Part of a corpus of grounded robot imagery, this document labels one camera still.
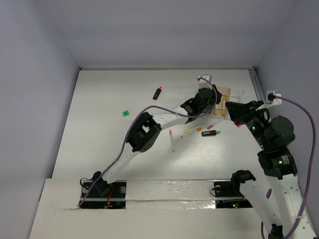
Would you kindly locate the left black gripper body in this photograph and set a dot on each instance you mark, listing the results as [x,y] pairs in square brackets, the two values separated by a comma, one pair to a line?
[215,94]

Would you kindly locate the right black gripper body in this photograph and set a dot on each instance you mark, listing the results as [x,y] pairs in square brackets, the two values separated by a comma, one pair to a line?
[253,117]

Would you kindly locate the black green highlighter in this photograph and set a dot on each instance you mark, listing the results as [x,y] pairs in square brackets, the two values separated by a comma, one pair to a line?
[210,133]

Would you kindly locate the black pink highlighter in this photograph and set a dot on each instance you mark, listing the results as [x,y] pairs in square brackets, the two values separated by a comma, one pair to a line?
[157,93]

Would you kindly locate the green highlighter cap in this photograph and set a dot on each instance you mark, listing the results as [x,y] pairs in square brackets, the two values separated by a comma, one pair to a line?
[126,113]

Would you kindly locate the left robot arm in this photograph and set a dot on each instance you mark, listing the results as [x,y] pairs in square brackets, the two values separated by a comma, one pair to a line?
[145,129]

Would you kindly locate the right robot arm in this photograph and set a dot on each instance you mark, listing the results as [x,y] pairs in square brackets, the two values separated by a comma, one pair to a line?
[287,219]

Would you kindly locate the clear plastic container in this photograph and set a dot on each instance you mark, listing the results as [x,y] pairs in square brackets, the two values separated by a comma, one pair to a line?
[236,95]

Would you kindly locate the purple white marker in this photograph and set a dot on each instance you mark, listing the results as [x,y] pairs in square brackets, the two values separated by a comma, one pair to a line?
[215,123]

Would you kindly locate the orange white marker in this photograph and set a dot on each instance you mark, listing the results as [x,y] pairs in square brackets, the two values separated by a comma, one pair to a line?
[185,135]

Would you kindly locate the pink white marker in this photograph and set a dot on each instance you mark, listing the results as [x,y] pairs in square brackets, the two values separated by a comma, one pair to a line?
[171,140]

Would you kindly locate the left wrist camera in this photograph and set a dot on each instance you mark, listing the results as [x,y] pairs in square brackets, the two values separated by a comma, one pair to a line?
[205,81]

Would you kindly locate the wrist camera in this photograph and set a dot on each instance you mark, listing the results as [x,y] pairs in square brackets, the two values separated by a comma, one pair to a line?
[205,81]
[271,98]

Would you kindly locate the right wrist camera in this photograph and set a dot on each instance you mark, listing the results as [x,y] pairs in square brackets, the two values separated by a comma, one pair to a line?
[271,98]

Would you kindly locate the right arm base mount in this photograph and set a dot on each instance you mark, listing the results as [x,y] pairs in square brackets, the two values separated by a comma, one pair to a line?
[234,190]

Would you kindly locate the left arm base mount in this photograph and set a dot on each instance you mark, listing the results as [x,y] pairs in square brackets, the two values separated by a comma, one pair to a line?
[102,195]

